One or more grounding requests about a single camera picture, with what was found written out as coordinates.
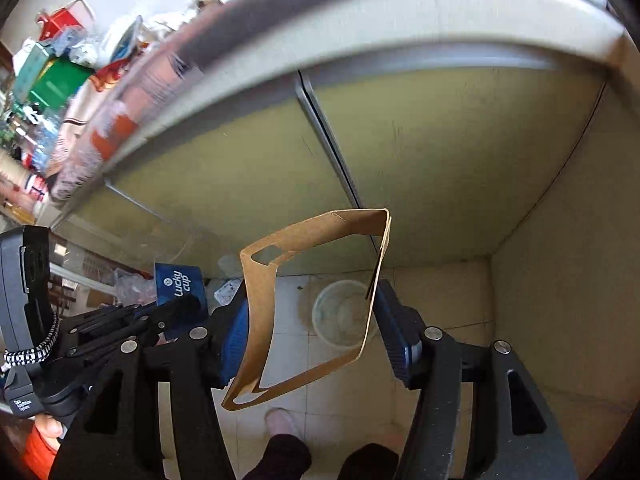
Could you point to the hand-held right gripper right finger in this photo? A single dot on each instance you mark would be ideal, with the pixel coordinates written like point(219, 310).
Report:
point(397, 345)

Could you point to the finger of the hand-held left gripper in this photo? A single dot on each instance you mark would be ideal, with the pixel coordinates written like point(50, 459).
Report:
point(130, 317)

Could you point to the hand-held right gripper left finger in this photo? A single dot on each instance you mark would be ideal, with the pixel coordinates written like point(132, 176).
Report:
point(235, 340)

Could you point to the brown cardboard cup sleeve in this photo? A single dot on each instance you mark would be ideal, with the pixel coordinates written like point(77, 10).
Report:
point(257, 310)

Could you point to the translucent white plastic bucket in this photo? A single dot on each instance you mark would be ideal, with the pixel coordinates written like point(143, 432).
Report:
point(340, 317)

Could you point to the person's left hand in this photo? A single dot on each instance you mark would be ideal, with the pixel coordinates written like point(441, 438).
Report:
point(50, 427)

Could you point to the crumpled clear plastic bag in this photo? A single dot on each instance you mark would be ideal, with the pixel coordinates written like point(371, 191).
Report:
point(132, 287)

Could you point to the crumpled white wrapper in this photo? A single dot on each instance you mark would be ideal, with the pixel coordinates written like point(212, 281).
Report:
point(222, 290)

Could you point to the blue paper cup box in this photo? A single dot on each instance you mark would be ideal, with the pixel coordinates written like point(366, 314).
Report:
point(177, 285)

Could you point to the pink slipper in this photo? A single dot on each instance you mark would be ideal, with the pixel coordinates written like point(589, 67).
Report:
point(282, 422)

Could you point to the person's leg dark trousers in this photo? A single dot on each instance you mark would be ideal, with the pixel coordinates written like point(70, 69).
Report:
point(280, 460)
point(370, 465)

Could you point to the orange object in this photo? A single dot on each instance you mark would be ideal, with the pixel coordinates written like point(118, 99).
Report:
point(37, 457)

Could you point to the yellow-green cabinet door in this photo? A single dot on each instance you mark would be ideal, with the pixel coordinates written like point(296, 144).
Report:
point(450, 160)
point(225, 170)

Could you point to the green metal box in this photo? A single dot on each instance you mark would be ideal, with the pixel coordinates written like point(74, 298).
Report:
point(57, 82)

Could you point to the teal tissue box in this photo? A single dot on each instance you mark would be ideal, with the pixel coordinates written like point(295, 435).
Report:
point(30, 67)

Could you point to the red box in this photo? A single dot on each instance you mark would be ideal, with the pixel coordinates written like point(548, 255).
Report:
point(62, 22)

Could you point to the white plastic bowl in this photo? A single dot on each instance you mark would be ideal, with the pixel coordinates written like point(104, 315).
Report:
point(120, 35)

